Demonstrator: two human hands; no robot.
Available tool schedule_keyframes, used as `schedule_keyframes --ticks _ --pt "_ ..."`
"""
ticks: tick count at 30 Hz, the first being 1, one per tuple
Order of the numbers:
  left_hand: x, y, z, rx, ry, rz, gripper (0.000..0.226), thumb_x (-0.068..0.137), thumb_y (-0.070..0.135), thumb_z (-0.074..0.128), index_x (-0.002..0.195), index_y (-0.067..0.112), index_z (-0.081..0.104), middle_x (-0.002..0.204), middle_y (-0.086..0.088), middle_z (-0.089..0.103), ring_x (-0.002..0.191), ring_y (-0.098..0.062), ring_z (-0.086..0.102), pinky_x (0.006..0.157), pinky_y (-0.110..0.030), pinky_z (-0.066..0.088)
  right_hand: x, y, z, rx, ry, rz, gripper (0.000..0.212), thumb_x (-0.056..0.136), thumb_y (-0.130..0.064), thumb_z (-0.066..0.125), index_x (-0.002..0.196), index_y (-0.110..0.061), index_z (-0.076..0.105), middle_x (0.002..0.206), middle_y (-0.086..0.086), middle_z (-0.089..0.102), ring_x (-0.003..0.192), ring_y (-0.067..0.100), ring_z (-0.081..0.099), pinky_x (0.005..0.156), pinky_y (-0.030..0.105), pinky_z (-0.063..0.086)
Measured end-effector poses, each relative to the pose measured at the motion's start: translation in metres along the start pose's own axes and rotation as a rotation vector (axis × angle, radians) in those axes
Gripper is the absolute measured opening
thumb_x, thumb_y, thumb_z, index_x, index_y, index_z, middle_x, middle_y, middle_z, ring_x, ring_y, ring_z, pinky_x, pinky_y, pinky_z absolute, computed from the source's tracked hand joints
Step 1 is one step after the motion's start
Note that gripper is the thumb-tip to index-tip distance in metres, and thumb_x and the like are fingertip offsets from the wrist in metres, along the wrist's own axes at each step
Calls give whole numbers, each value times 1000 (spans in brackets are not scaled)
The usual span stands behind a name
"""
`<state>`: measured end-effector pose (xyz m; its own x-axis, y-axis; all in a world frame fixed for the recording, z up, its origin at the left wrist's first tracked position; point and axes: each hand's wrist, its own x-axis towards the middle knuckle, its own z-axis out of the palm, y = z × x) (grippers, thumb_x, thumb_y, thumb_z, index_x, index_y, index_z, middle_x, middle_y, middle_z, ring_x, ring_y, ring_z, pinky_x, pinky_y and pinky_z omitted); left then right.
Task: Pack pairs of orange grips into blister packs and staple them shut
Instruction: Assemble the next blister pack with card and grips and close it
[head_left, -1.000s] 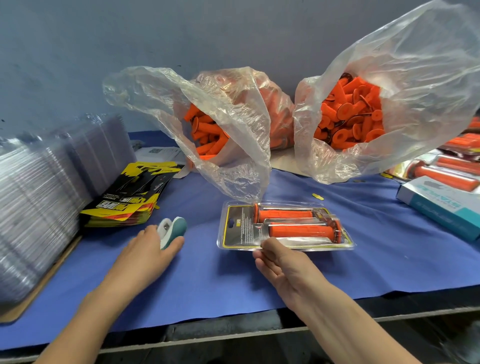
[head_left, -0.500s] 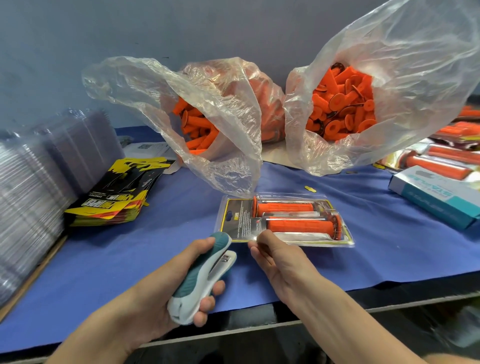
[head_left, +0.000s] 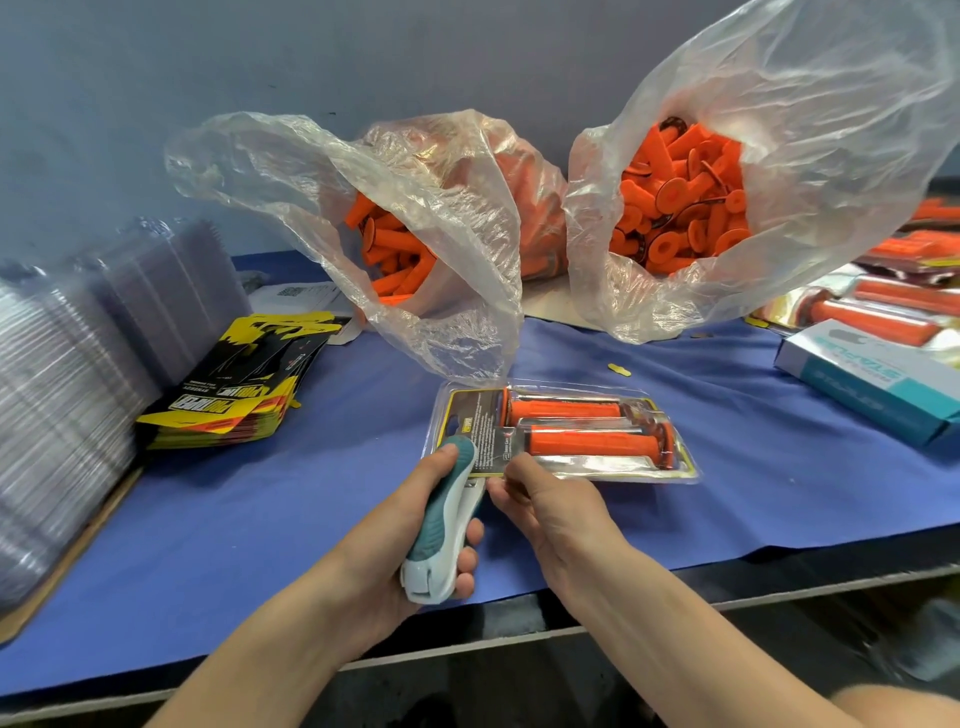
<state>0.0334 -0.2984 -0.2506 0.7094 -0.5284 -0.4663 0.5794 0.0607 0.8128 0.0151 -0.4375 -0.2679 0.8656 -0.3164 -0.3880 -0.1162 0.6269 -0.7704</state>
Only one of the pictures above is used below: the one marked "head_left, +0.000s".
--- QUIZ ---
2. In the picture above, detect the person's right leg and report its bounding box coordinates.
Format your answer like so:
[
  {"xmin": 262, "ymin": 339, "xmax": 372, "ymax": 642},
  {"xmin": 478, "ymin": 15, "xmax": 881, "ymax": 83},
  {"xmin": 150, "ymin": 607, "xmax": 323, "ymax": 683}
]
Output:
[{"xmin": 829, "ymin": 682, "xmax": 960, "ymax": 728}]

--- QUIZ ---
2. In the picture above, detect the person's right forearm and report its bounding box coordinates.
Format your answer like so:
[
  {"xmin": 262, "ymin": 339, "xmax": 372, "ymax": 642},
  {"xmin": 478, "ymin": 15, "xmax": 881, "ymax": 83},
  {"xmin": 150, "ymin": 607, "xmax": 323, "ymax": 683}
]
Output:
[{"xmin": 562, "ymin": 540, "xmax": 872, "ymax": 728}]

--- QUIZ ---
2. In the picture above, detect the person's left hand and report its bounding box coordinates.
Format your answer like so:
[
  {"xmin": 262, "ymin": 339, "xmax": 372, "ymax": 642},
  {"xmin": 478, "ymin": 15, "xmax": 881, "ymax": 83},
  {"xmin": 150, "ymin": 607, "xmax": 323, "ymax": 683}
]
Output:
[{"xmin": 333, "ymin": 445, "xmax": 489, "ymax": 639}]

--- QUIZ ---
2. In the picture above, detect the white printed paper sheet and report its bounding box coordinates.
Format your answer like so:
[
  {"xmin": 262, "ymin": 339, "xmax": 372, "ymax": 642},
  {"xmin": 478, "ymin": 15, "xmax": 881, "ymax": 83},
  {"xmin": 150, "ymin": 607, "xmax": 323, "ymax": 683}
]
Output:
[{"xmin": 247, "ymin": 282, "xmax": 362, "ymax": 344}]

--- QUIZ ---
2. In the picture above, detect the person's right hand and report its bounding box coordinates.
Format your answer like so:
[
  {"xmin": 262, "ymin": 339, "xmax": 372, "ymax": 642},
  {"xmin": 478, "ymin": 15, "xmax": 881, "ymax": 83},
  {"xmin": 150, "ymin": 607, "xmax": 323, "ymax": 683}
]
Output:
[{"xmin": 487, "ymin": 450, "xmax": 632, "ymax": 594}]

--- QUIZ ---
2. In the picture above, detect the large clear plastic bag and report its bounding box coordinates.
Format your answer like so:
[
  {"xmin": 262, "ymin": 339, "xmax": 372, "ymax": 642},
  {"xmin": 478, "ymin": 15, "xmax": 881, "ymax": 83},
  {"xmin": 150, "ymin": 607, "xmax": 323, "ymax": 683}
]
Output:
[{"xmin": 565, "ymin": 0, "xmax": 960, "ymax": 344}]

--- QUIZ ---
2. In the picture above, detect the stack of clear blister shells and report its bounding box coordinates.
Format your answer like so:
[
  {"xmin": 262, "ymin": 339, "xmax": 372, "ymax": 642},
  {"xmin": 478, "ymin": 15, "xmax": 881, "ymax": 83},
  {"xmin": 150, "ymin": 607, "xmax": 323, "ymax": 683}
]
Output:
[{"xmin": 0, "ymin": 222, "xmax": 249, "ymax": 609}]

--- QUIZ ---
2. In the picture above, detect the teal white cardboard box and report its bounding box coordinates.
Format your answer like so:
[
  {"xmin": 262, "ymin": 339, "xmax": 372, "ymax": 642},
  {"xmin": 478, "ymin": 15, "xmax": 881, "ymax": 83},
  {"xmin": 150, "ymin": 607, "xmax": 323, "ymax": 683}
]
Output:
[{"xmin": 775, "ymin": 319, "xmax": 960, "ymax": 447}]

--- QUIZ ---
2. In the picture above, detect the person's left forearm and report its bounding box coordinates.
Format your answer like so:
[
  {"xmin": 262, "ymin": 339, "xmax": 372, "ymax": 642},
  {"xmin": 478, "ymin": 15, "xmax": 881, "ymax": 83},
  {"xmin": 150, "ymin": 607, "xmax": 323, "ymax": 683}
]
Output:
[{"xmin": 150, "ymin": 592, "xmax": 395, "ymax": 728}]

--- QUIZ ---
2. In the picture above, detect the teal hand stapler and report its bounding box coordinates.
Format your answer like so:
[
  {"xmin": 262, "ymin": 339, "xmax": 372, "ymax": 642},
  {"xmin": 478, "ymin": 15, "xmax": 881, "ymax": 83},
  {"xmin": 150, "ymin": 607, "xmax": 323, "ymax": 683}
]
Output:
[{"xmin": 400, "ymin": 435, "xmax": 485, "ymax": 606}]

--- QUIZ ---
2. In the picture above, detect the stack of yellow black cards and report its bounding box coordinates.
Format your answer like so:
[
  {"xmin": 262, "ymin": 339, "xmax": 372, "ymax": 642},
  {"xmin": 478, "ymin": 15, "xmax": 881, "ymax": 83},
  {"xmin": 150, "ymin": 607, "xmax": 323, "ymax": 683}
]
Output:
[{"xmin": 135, "ymin": 312, "xmax": 344, "ymax": 449}]

